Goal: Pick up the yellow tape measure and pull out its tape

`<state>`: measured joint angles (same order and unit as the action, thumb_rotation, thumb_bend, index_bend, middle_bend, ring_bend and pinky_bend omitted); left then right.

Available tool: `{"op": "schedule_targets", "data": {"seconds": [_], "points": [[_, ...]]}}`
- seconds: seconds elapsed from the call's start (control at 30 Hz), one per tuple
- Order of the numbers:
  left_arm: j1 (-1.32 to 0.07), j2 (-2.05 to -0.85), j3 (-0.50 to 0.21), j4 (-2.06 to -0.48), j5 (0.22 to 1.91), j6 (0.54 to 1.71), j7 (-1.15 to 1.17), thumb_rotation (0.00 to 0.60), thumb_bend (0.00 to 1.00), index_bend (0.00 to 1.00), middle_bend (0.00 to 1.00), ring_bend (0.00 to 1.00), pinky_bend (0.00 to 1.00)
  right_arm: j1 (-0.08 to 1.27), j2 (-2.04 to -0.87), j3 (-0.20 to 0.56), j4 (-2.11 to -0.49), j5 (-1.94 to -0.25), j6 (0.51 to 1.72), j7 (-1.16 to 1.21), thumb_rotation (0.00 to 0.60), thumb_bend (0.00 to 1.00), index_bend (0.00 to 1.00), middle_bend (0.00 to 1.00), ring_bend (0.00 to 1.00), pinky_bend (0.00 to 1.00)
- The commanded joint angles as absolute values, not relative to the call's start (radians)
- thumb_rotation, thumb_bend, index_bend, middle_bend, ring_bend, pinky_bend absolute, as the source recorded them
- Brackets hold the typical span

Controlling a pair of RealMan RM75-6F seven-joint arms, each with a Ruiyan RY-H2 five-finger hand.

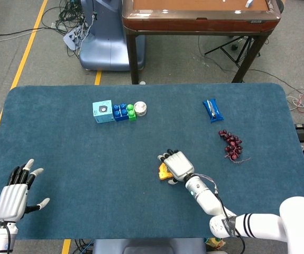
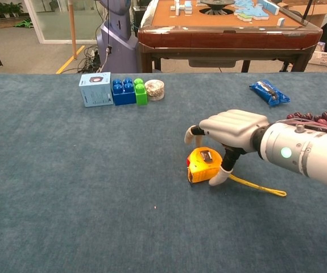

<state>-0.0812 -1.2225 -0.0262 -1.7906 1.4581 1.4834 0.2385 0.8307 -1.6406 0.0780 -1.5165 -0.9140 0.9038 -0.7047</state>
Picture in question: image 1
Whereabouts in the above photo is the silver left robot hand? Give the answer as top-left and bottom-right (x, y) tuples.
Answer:
(0, 158), (51, 222)

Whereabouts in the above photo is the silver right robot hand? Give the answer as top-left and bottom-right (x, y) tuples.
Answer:
(156, 149), (196, 185)

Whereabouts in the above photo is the yellow toy object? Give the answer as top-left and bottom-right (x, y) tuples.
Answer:
(158, 163), (174, 182)

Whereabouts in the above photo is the blue-grey own robot base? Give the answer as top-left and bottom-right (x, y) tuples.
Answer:
(92, 238), (208, 254)

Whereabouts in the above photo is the dark red grape bunch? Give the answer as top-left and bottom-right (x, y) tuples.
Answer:
(218, 129), (252, 164)

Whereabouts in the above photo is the blue snack packet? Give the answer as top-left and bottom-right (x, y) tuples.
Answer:
(202, 98), (224, 124)

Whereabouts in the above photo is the green toy building block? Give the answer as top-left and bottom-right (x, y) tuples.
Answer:
(126, 103), (137, 123)

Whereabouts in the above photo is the clear round jar white lid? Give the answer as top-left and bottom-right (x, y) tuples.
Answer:
(133, 101), (148, 117)

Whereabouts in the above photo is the blue toy building block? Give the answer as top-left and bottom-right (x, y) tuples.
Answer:
(112, 102), (130, 122)

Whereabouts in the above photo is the blue felt table cover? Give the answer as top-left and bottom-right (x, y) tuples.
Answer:
(0, 83), (304, 241)

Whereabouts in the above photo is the light blue cardboard box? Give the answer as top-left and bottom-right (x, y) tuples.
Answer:
(92, 99), (115, 124)

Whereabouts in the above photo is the black tripod stand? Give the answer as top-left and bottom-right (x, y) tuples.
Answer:
(204, 35), (261, 67)

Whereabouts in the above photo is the brown wooden mahjong table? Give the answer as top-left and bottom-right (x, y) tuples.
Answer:
(122, 0), (282, 85)

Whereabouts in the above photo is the grey floor power strip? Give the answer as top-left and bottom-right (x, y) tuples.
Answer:
(63, 26), (89, 51)

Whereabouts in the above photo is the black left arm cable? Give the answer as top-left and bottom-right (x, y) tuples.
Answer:
(0, 220), (13, 254)

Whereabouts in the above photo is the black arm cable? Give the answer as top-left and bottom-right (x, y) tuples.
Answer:
(194, 173), (246, 254)
(0, 220), (13, 254)

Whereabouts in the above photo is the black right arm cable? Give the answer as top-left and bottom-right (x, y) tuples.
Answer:
(194, 173), (246, 254)

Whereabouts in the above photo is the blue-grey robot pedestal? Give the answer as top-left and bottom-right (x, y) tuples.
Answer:
(79, 0), (146, 71)

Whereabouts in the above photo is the tangle of floor cables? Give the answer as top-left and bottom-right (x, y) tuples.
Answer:
(0, 0), (94, 60)

